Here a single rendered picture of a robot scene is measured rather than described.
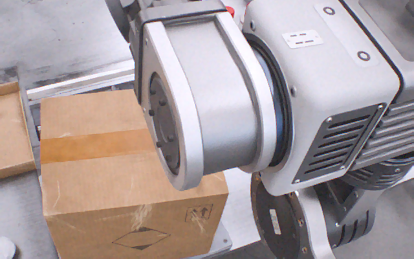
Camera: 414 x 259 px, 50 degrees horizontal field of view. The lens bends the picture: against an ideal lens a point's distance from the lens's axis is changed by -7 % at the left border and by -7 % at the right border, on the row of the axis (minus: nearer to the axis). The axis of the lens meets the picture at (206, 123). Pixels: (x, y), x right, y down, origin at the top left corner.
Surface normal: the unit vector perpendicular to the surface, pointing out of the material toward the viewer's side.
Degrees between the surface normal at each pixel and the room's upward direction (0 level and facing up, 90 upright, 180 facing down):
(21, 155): 0
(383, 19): 0
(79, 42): 0
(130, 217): 90
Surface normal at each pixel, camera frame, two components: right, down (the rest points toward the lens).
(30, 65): 0.12, -0.61
